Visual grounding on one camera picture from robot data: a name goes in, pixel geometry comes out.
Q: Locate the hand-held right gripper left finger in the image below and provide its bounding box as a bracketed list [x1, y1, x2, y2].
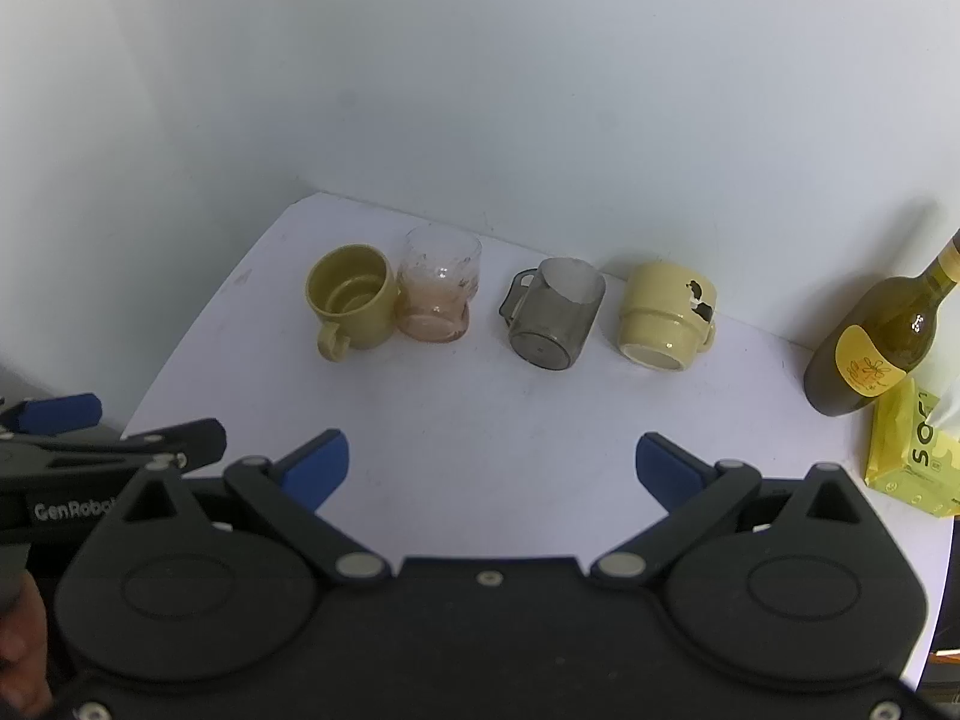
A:
[112, 429, 392, 586]

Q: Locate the clear pink-tinted glass cup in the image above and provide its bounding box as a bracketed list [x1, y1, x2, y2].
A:
[395, 225, 483, 346]

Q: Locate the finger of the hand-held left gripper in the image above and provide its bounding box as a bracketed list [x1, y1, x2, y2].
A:
[0, 418, 228, 477]
[0, 392, 104, 437]

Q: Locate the pale yellow printed mug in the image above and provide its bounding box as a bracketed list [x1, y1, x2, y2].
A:
[616, 261, 719, 372]

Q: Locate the green wine bottle yellow label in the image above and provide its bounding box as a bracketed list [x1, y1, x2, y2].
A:
[804, 229, 960, 419]

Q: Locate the person's left hand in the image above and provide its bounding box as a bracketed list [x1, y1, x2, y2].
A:
[0, 577, 55, 720]

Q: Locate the grey transparent mug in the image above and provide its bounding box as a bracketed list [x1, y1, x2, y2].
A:
[499, 256, 607, 373]

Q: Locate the yellow packet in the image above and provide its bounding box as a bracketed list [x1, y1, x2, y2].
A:
[862, 376, 960, 518]

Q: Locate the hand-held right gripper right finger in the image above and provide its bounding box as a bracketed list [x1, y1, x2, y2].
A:
[591, 432, 880, 584]

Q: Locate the olive yellow mug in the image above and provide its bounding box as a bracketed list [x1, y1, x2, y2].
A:
[304, 244, 397, 362]

